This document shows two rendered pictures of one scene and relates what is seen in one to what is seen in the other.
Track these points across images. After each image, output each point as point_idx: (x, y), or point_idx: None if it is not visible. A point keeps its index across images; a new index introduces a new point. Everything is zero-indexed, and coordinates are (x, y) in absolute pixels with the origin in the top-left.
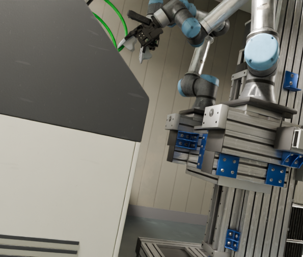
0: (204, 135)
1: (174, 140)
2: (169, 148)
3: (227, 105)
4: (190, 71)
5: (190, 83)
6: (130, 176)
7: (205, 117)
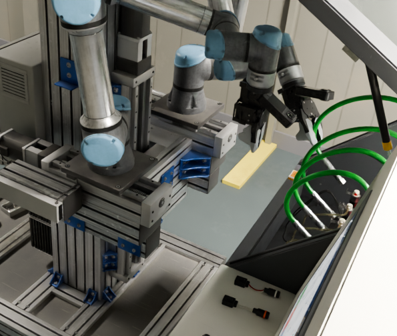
0: (165, 175)
1: (159, 219)
2: (147, 241)
3: (205, 123)
4: (115, 111)
5: (126, 132)
6: None
7: (224, 146)
